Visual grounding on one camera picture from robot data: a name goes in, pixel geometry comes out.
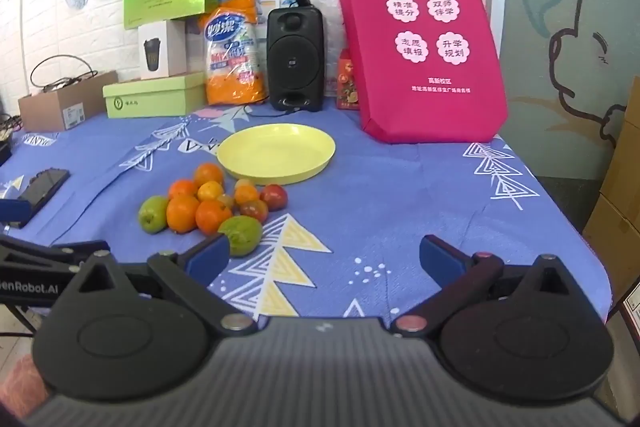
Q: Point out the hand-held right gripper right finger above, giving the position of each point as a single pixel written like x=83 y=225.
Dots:
x=440 y=257

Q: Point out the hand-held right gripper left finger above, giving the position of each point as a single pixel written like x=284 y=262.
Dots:
x=210 y=253

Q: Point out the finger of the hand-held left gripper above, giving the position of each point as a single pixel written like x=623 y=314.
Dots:
x=45 y=255
x=15 y=209

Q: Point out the green apple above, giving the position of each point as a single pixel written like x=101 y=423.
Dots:
x=153 y=214
x=241 y=234

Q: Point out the large orange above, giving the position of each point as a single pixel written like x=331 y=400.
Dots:
x=183 y=213

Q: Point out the dark red tomato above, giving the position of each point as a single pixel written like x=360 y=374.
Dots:
x=254 y=210

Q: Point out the pale orange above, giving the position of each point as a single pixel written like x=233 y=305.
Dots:
x=210 y=191

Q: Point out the small orange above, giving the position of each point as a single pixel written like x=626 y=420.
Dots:
x=246 y=195

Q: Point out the yellow plate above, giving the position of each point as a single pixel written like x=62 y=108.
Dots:
x=275 y=152

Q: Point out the black flat device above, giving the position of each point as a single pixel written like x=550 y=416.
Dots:
x=45 y=187

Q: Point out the blue patterned tablecloth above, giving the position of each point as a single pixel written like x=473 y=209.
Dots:
x=400 y=207

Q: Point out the brown cardboard box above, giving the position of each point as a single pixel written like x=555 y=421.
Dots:
x=50 y=107

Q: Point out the pale green flat box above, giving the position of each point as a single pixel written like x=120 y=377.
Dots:
x=160 y=99

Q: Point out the orange white plastic package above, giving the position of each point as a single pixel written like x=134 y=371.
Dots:
x=235 y=82

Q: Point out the cardboard carton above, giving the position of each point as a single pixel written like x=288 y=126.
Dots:
x=625 y=167
x=615 y=232

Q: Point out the red printed box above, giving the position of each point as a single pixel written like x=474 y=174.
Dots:
x=347 y=82

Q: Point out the white cup box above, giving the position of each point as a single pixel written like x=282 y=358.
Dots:
x=170 y=47

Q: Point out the pink tote bag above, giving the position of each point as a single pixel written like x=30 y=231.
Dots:
x=370 y=57

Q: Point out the black speaker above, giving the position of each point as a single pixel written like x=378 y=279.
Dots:
x=295 y=57

